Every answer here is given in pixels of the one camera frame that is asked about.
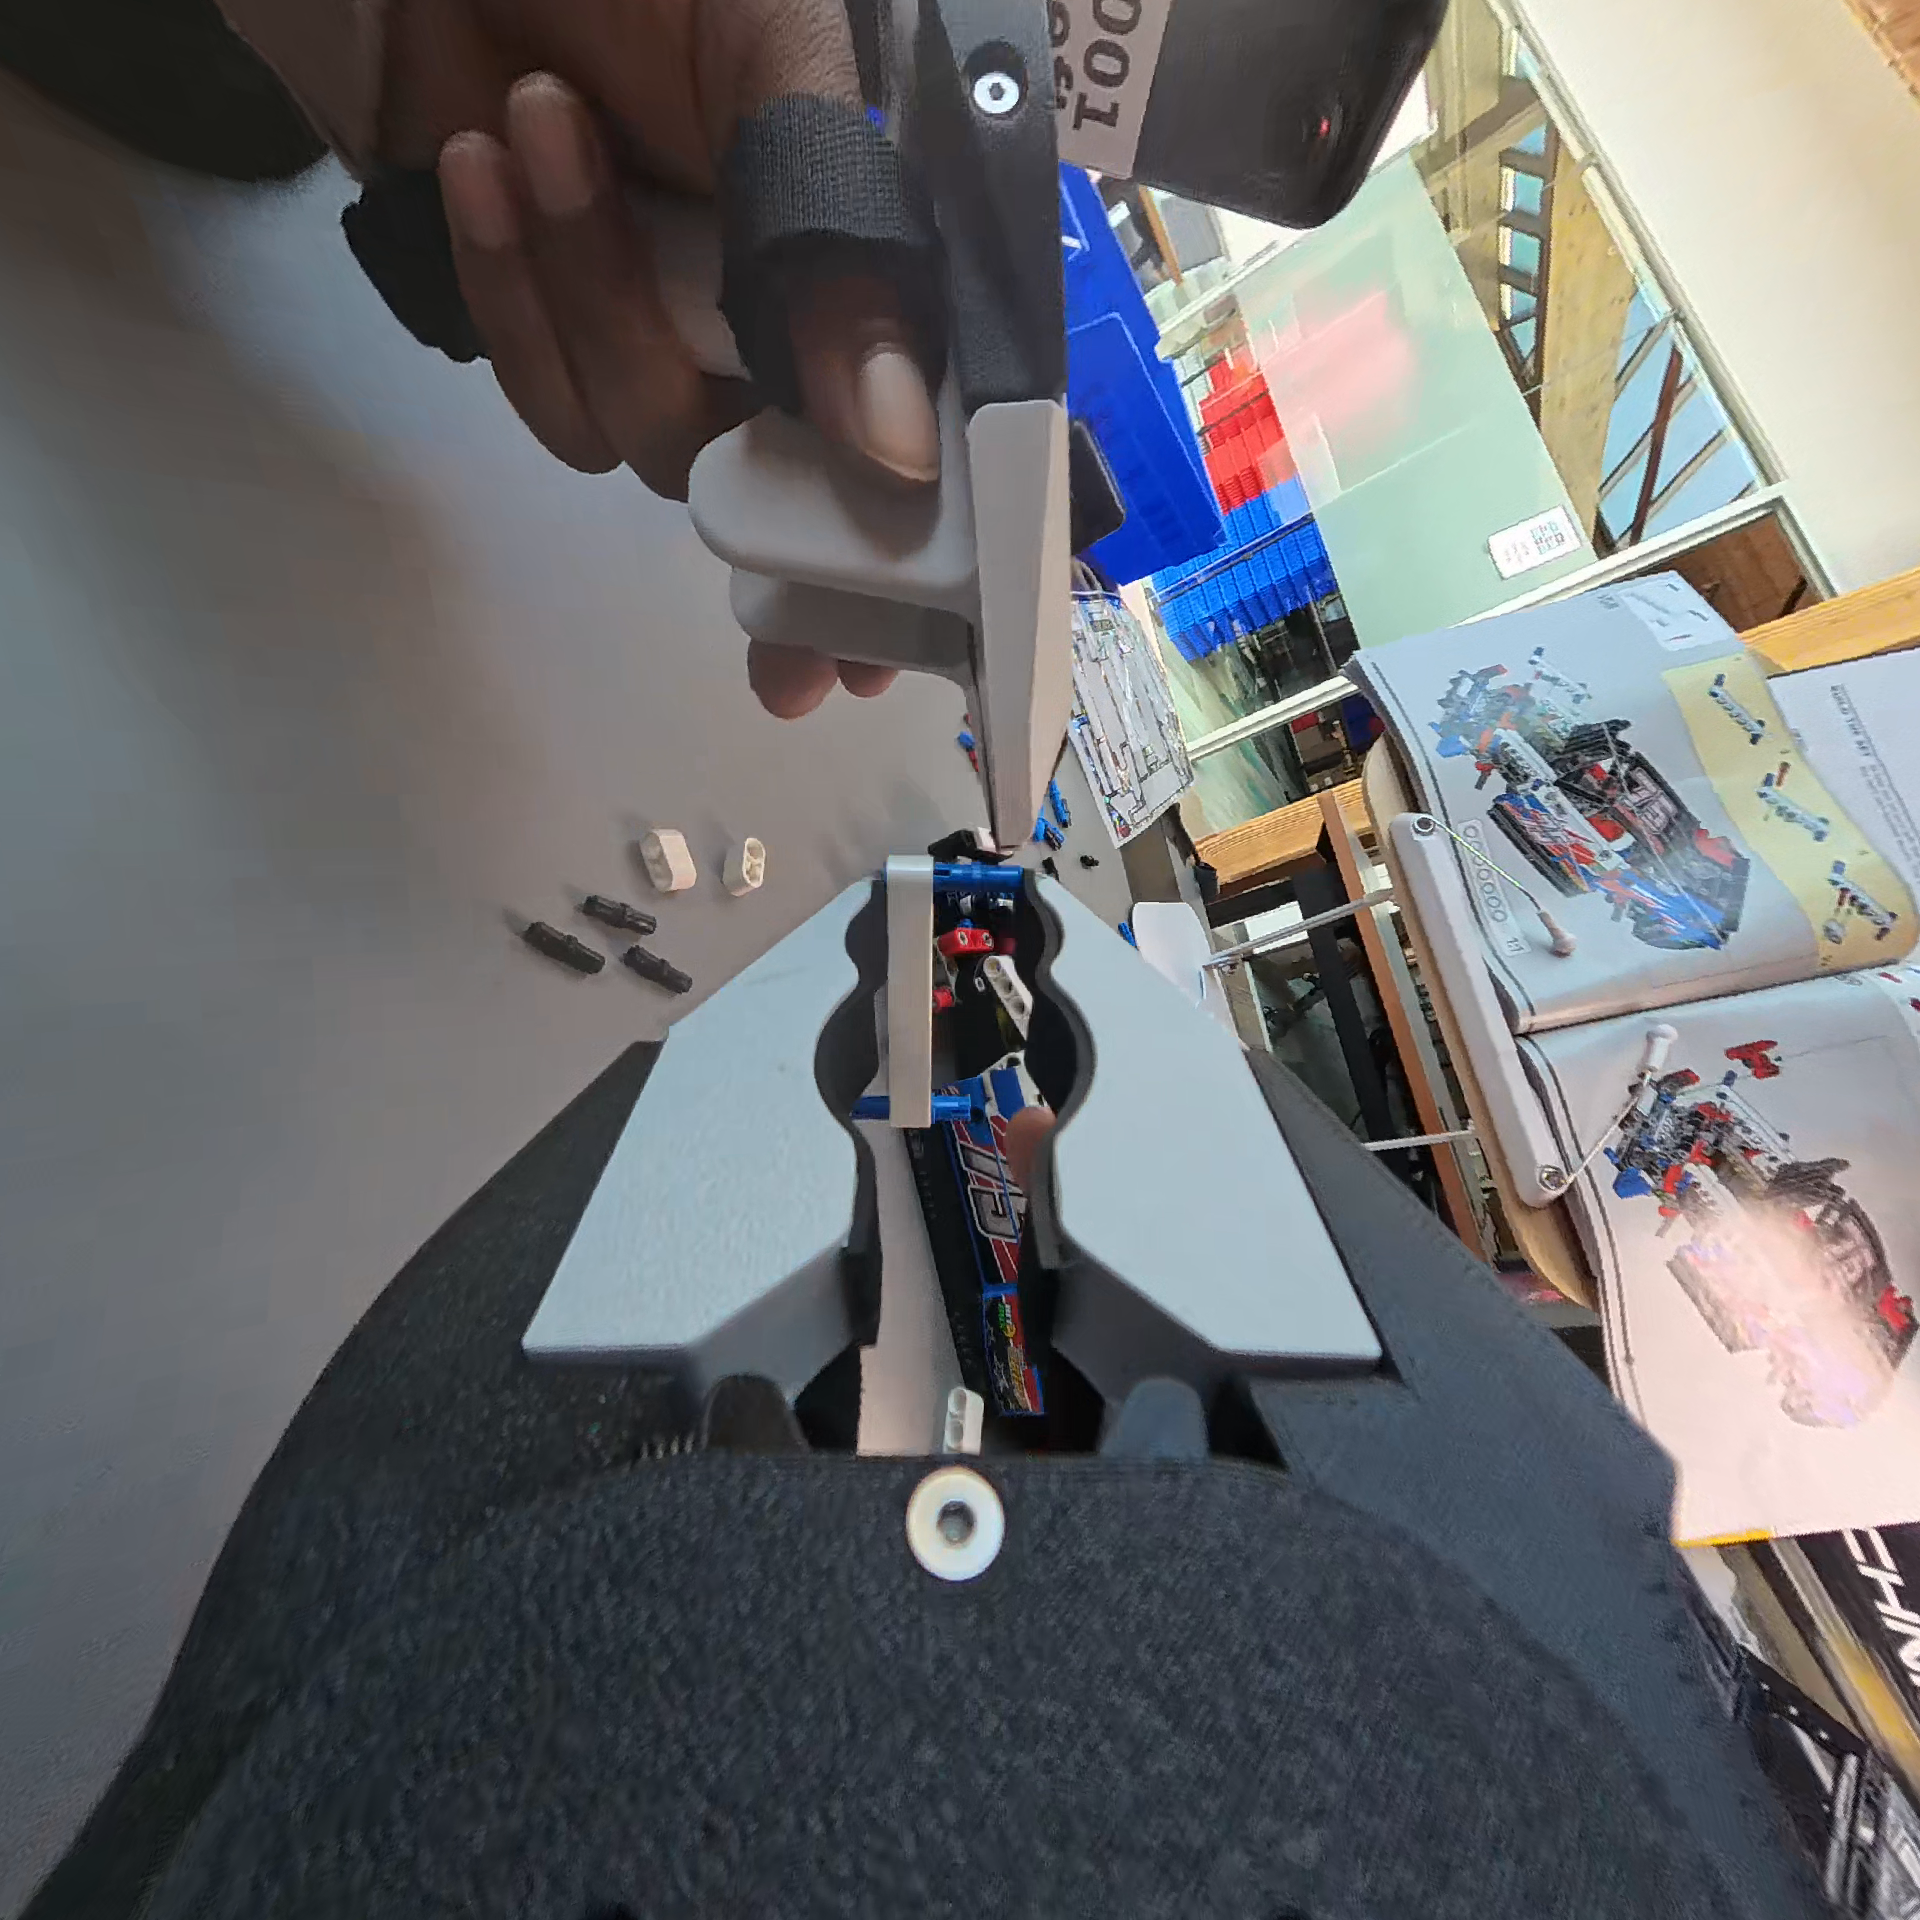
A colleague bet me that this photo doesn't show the white sticker sheet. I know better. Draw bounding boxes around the white sticker sheet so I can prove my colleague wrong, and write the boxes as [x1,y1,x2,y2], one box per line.
[1069,590,1195,847]

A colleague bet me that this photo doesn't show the stack of red storage bins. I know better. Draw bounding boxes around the stack of red storage bins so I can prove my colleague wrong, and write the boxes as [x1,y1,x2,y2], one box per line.
[1195,366,1308,520]

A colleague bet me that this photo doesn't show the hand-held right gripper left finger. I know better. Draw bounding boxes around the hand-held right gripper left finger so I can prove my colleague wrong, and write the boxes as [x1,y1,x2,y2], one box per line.
[522,873,888,1449]

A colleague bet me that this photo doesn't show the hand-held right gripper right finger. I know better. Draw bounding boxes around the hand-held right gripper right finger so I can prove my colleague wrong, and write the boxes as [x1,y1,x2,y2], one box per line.
[1032,883,1384,1455]

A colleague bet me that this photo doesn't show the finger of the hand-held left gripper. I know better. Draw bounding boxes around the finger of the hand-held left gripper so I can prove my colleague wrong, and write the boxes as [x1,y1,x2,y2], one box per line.
[968,396,1079,852]

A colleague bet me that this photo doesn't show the white book stand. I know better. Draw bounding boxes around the white book stand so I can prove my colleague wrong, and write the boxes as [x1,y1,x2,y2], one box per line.
[1382,810,1676,1208]

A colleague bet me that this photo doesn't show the thin white holed toy beam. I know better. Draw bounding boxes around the thin white holed toy beam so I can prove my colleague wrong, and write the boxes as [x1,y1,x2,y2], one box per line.
[883,857,943,1129]

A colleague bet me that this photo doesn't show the person's left hand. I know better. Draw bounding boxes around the person's left hand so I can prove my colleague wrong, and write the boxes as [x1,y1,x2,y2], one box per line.
[216,0,948,722]

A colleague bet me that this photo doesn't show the toy instruction booklet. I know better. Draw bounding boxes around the toy instruction booklet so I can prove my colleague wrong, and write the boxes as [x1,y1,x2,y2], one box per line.
[1341,568,1920,1545]

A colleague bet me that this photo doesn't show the stack of blue storage bins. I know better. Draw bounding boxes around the stack of blue storage bins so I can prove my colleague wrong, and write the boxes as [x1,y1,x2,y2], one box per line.
[1058,162,1357,669]

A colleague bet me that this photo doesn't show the toy brick race car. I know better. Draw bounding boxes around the toy brick race car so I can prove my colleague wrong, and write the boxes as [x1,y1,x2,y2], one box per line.
[856,833,1087,1417]

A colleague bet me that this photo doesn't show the toy set cardboard box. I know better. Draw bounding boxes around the toy set cardboard box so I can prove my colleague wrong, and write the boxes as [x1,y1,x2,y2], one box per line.
[1719,1524,1920,1920]

